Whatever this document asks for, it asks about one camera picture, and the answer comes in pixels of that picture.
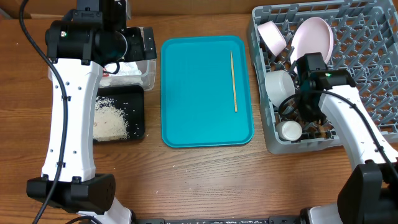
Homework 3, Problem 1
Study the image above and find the white rice pile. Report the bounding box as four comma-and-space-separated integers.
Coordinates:
93, 96, 129, 142

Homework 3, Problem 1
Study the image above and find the grey bowl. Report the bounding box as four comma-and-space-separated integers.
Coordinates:
265, 70, 295, 107

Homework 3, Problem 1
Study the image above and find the white napkin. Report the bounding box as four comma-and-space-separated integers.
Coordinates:
99, 62, 143, 88

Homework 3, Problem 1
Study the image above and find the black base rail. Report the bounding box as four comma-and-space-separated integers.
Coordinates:
134, 215, 307, 224

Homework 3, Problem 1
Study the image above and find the black rectangular tray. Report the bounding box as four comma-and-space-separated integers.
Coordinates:
93, 85, 145, 143

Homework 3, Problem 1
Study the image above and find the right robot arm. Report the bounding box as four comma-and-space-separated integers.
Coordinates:
297, 53, 397, 223

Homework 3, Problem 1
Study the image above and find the grey dishwasher rack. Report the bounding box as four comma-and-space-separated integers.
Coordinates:
248, 1, 397, 154

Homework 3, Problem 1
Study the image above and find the teal serving tray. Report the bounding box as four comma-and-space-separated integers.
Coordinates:
160, 35, 254, 148

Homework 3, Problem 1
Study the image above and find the wooden chopstick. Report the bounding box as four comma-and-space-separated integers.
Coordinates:
230, 50, 238, 113

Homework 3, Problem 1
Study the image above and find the white cup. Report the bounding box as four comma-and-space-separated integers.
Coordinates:
275, 121, 302, 141

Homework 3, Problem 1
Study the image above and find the clear plastic waste bin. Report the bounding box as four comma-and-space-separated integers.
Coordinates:
48, 26, 156, 93

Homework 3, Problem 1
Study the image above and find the large white plate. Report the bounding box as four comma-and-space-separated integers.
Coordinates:
290, 17, 334, 63

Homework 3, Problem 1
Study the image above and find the white shallow bowl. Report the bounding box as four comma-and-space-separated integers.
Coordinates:
257, 21, 287, 56

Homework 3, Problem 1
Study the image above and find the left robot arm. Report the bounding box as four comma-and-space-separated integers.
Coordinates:
26, 1, 157, 223

